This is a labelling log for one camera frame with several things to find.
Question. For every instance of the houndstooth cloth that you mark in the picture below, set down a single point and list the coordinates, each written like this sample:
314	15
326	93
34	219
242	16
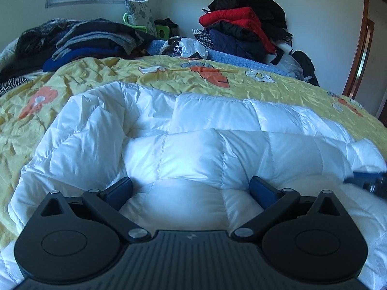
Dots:
201	37

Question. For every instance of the navy puffer jacket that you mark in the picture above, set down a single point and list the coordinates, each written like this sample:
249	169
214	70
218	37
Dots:
235	40

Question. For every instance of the white floral quilt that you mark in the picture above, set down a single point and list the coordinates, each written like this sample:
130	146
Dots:
6	48

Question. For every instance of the grey floral pillow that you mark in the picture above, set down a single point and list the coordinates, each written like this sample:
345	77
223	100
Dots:
140	13

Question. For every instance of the royal blue garment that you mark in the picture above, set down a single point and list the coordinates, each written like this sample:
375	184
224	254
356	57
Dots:
78	59

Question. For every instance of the clear plastic bag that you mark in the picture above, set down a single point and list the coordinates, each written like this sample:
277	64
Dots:
290	66

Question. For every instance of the black and white plastic bag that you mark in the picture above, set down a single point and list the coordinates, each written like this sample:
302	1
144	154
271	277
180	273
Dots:
181	48

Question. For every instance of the wooden door frame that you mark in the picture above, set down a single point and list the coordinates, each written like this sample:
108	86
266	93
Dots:
361	51

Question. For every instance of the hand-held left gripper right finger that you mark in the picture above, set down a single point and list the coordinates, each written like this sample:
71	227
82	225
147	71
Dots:
262	192

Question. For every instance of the green plastic chair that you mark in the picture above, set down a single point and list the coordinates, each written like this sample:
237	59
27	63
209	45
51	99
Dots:
161	32

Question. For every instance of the pile of dark sweaters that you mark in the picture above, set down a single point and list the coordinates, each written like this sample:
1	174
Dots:
90	36

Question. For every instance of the zebra striped cloth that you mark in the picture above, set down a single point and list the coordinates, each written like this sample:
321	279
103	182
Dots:
15	85

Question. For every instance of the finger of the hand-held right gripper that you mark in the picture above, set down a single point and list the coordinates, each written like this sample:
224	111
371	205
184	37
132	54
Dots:
362	177

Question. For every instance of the red puffer jacket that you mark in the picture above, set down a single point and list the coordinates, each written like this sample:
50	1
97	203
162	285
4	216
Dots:
232	18

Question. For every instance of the yellow printed blanket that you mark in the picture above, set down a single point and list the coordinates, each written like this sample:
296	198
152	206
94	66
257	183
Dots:
90	78

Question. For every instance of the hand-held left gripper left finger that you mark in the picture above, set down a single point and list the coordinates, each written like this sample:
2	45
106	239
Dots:
118	192

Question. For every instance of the black cloth on chair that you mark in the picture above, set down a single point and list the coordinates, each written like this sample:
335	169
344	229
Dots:
166	23

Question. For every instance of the white puffer jacket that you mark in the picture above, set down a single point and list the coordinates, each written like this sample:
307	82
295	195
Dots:
193	157

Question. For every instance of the light blue knit blanket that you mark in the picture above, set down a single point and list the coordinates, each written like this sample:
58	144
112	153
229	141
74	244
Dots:
229	57

